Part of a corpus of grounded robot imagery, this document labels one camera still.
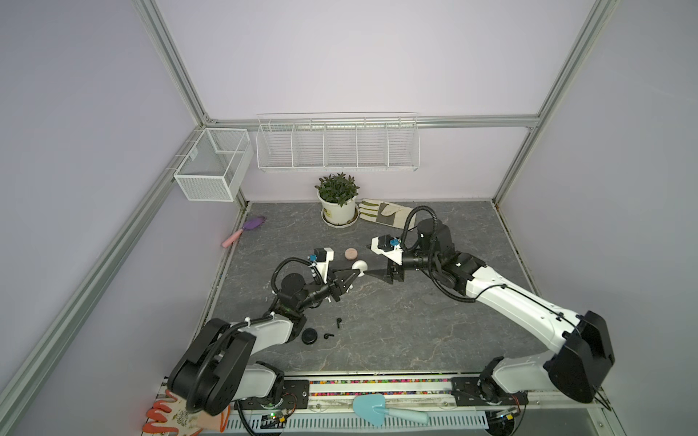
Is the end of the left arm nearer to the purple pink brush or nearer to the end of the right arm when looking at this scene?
the end of the right arm

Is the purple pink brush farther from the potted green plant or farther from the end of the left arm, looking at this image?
the end of the left arm

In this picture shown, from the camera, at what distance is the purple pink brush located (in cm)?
111
